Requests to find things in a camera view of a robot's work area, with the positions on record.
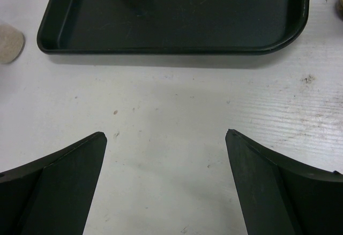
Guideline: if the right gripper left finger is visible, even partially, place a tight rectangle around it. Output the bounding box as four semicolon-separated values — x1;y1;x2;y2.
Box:
1;132;107;234

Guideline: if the clear jar with white powder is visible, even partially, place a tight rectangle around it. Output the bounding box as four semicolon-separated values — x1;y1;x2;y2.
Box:
0;20;25;64

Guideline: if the small amber sauce bottle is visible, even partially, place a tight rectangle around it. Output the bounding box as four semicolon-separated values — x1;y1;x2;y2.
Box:
335;0;343;19

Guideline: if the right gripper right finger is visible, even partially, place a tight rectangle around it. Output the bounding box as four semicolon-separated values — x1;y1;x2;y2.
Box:
226;129;342;234

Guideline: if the black plastic tray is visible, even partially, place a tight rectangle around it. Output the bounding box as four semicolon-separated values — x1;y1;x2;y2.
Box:
37;0;310;55

